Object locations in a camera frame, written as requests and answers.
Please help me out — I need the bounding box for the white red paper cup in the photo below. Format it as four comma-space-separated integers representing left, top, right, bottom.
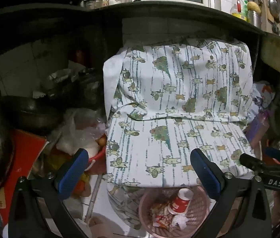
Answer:
168, 188, 194, 215

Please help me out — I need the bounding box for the crumpled trash in basket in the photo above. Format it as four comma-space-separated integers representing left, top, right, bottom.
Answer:
149, 202, 188, 231

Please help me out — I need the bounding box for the dark kitchen counter top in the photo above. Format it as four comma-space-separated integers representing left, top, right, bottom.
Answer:
0, 1, 280, 73

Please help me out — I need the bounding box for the purple plastic bottle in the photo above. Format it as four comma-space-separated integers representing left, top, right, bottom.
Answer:
245, 110, 270, 149

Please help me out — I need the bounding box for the red cardboard box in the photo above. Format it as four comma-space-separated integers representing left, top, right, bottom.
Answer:
0, 130, 48, 225

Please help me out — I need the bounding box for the pink plastic waste basket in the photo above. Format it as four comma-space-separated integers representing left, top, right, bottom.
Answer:
138, 186, 210, 237

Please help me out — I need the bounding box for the red plastic bucket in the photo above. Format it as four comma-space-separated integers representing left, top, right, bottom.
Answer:
85, 134, 107, 175

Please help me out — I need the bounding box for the white blue plastic bag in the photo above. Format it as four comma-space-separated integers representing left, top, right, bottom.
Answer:
248, 82, 275, 122

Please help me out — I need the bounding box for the clear plastic bag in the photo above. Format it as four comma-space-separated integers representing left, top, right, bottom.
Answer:
56, 108, 105, 158

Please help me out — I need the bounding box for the dark metal pot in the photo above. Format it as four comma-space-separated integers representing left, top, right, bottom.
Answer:
0, 96, 65, 136

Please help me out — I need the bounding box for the cartoon print cloth cover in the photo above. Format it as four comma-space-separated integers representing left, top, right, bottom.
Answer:
103, 39, 253, 229

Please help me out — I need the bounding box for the steel cup with potato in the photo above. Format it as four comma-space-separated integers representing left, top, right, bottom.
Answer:
247, 1, 262, 29

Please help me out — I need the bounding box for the hanging metal ladle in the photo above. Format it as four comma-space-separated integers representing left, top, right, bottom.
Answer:
269, 0, 280, 19

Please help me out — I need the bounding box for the cooking oil bottle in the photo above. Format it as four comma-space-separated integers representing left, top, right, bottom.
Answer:
230, 0, 247, 21

